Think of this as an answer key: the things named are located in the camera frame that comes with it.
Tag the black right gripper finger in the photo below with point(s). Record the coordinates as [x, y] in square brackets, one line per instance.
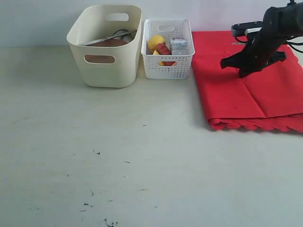
[234, 61]
[243, 72]

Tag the white perforated plastic basket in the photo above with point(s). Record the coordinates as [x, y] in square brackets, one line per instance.
[167, 28]

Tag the red tablecloth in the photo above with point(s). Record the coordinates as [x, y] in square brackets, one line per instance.
[271, 99]

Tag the blue white milk carton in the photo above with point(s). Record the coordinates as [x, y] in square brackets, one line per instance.
[178, 46]

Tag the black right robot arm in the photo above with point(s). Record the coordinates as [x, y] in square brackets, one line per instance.
[281, 21]

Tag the stainless steel cup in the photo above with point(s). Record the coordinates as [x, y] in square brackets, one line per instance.
[125, 36]

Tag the brown clay plate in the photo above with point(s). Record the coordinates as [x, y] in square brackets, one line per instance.
[104, 59]

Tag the metal table knife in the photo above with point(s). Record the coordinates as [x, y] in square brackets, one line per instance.
[105, 39]

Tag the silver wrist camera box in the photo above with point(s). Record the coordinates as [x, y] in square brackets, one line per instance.
[240, 28]

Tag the yellow lemon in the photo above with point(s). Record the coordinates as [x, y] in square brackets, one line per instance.
[153, 42]

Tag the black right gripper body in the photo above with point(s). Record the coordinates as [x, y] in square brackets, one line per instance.
[261, 51]

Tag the cream plastic tub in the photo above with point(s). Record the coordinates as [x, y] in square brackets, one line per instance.
[100, 21]

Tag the yellow cheese wedge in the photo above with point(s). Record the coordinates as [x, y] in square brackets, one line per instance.
[160, 63]

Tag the red sausage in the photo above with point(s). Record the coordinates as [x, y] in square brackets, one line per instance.
[163, 49]

